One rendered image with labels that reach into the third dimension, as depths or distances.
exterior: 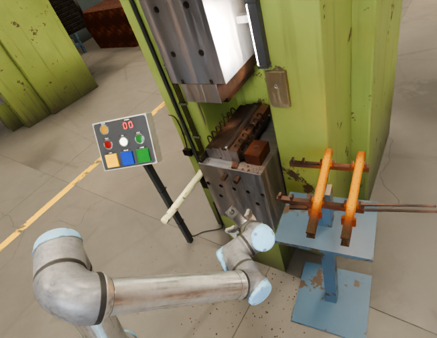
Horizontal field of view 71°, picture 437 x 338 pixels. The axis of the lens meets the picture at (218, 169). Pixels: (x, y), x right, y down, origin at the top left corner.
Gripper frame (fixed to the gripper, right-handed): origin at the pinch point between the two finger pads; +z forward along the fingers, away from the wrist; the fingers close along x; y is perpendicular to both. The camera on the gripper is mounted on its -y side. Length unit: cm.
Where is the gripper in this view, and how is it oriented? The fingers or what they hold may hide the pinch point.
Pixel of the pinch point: (236, 218)
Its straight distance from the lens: 146.3
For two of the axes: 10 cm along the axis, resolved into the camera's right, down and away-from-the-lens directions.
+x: 7.5, -6.5, 1.5
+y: 6.4, 7.6, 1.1
